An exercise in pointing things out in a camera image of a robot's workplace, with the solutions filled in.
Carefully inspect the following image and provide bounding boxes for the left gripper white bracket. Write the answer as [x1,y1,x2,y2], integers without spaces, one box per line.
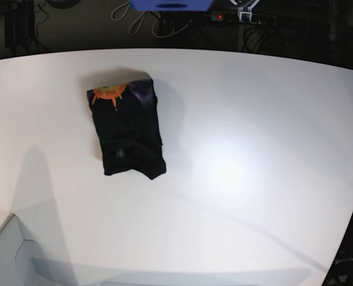
[230,0,260,23]

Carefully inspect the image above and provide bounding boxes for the black t-shirt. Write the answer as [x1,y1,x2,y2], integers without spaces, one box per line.
[87,79,166,179]

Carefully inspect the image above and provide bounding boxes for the black power strip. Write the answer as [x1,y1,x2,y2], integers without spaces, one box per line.
[210,11,277,26]

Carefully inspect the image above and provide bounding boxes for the blue box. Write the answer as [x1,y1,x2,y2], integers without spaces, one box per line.
[129,0,213,11]

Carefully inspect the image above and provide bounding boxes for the black device on floor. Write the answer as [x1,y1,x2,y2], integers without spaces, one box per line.
[4,1,35,49]

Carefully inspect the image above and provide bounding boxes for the white tray corner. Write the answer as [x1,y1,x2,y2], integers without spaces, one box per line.
[0,213,76,286]

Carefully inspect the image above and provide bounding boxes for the grey looped cable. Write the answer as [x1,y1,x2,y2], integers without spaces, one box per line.
[110,2,153,35]

